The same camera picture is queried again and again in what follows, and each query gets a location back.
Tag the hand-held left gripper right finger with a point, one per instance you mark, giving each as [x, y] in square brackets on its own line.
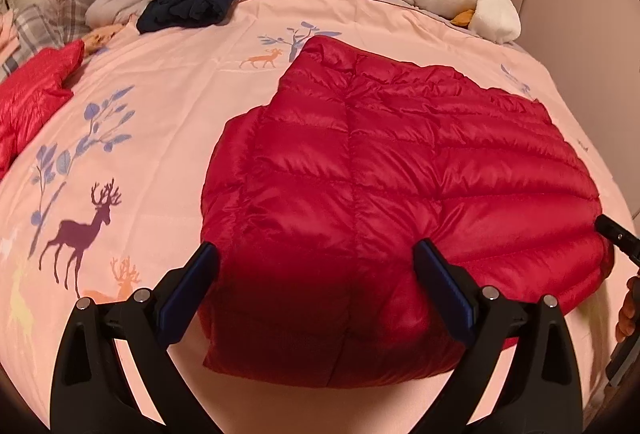
[445, 294]

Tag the person's right hand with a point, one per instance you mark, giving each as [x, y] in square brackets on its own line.
[627, 309]

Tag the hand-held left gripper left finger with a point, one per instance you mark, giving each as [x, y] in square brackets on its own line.
[192, 284]

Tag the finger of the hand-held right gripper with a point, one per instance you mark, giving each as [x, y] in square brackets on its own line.
[615, 231]

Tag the light grey garment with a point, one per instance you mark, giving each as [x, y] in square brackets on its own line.
[110, 8]

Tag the bright red puffer jacket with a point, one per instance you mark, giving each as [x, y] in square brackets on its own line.
[30, 83]

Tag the peach cloth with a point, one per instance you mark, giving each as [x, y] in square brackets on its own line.
[102, 36]

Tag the red down jacket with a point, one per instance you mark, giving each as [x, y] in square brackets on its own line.
[375, 163]

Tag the pink printed duvet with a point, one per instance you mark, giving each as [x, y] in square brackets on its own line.
[175, 88]

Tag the grey plaid blanket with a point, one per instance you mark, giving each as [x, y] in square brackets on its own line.
[32, 26]

